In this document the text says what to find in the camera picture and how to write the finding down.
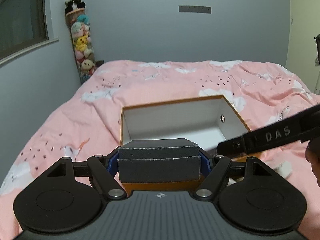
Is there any person's right hand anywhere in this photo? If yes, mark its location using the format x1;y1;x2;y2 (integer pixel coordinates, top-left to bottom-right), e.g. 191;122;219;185
305;138;320;186

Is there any dark window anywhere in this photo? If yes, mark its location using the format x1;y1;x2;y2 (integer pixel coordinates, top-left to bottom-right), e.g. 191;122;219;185
1;0;59;66

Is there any white striped plush toy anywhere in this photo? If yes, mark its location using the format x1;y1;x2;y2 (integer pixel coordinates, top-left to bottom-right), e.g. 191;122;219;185
227;160;292;186

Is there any dark grey gift box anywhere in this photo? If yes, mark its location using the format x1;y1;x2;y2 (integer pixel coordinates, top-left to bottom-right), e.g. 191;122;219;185
118;138;201;183

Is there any tall plush toy holder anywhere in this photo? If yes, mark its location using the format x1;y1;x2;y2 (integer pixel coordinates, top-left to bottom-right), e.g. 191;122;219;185
66;8;97;84

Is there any cream door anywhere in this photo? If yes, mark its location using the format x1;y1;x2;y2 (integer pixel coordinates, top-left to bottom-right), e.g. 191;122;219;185
286;0;319;94

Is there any pink cloud print duvet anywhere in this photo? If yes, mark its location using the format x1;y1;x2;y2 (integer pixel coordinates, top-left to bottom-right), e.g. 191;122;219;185
1;60;319;239

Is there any panda plush toy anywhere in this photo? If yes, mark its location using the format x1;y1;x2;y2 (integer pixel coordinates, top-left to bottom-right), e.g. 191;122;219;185
65;0;86;15

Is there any grey wall plate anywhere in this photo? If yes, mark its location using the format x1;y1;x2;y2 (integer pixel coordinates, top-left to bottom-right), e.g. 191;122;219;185
178;5;212;14

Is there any orange cardboard storage box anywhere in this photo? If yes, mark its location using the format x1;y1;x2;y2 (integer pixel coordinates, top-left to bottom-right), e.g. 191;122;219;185
120;95;250;193

